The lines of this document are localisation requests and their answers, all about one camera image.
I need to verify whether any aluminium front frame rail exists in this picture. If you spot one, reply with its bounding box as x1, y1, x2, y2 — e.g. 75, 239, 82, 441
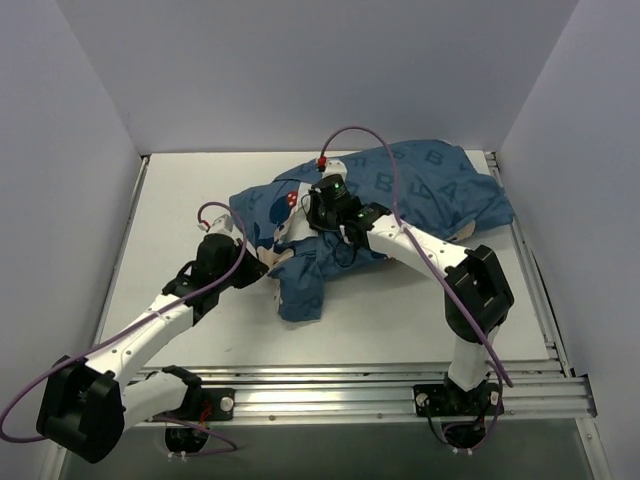
54, 359, 599, 426

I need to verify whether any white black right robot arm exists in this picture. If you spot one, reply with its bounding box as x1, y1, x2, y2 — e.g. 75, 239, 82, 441
306, 174, 515, 413

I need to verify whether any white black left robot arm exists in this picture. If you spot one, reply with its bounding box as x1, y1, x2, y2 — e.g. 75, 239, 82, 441
36, 228, 268, 463

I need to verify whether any white pillow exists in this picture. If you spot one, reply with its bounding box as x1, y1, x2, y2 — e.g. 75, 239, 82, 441
274, 191, 318, 244

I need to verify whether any aluminium table edge rail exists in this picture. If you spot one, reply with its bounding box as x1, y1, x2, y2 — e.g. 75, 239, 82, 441
92, 155, 150, 346

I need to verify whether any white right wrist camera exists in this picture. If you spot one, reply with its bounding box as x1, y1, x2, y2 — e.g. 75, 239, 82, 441
316, 156, 347, 180

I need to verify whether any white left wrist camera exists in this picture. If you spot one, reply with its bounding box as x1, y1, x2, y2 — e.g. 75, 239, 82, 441
198, 214, 235, 236

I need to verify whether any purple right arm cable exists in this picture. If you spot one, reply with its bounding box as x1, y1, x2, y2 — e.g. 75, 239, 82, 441
319, 125, 515, 389

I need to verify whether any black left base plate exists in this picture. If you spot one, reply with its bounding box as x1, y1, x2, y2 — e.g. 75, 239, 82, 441
144, 385, 236, 421

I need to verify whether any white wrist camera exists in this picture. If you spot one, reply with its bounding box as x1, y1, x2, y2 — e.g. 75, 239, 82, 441
198, 214, 235, 236
316, 156, 347, 180

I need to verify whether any aluminium right side rail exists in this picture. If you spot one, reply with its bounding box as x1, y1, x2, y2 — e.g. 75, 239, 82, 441
483, 149, 576, 376

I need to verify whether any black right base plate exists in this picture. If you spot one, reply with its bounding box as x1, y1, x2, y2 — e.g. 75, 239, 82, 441
412, 381, 504, 417

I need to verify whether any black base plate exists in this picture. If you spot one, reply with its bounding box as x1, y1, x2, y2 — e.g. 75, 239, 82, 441
144, 385, 236, 421
412, 381, 504, 417

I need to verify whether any blue cartoon print pillowcase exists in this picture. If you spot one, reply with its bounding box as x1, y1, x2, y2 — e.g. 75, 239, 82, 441
229, 140, 514, 322

